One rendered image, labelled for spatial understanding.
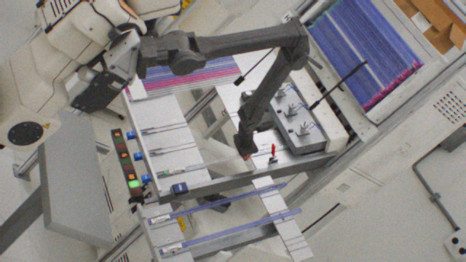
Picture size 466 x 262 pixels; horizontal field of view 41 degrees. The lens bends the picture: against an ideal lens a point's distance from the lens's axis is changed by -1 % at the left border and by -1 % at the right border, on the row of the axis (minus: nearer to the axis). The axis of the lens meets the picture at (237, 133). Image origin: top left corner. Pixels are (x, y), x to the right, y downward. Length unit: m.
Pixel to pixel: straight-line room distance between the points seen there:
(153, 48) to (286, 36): 0.40
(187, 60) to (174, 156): 0.73
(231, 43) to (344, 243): 2.47
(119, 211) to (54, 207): 0.89
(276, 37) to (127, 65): 0.43
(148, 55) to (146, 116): 0.87
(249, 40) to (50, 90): 0.58
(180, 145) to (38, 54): 0.75
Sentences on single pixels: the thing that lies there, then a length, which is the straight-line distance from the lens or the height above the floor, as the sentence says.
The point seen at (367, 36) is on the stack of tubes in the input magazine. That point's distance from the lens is 2.48.
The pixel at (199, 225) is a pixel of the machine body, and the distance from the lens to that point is 2.49.
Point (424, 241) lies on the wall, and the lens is 3.77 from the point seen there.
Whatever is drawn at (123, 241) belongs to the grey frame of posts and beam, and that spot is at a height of 0.49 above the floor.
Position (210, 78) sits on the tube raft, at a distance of 2.62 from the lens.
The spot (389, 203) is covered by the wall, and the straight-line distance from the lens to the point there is 3.92.
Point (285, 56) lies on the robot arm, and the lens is 1.91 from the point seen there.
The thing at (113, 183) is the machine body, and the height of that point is 0.27.
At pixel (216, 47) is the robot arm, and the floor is 1.32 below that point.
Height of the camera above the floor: 1.76
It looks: 19 degrees down
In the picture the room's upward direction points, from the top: 48 degrees clockwise
